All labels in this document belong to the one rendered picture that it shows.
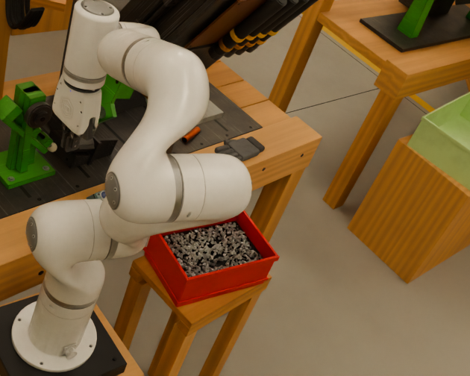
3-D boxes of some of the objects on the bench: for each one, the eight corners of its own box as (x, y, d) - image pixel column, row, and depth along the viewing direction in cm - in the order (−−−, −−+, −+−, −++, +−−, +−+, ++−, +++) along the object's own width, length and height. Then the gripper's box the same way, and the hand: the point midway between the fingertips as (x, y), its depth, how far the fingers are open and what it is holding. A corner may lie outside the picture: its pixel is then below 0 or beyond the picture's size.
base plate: (261, 131, 248) (262, 127, 247) (-18, 230, 173) (-17, 224, 172) (187, 69, 265) (189, 63, 264) (-96, 133, 190) (-96, 127, 189)
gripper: (121, 94, 134) (104, 164, 145) (77, 52, 140) (63, 123, 151) (91, 101, 128) (75, 174, 140) (45, 58, 135) (34, 130, 146)
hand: (71, 140), depth 144 cm, fingers closed
